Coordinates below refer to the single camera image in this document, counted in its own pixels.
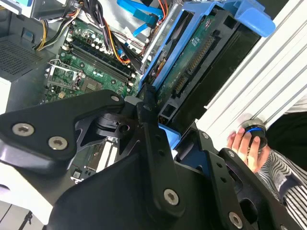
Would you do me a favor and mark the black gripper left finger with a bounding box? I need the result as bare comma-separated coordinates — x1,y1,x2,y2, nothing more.
0,83,187,218

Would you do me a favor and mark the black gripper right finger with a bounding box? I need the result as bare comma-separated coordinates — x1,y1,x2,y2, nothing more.
194,123,303,230

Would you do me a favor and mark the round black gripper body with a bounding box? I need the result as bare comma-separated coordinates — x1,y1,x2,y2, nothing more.
45,111,224,230

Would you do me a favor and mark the round black blue-ringed tool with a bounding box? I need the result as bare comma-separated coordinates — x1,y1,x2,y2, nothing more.
239,118,269,148

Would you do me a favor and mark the hard disk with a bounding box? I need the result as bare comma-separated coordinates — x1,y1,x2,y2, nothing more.
138,0,276,154

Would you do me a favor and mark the person's bare hand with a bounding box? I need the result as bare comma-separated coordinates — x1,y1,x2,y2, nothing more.
227,127,272,173

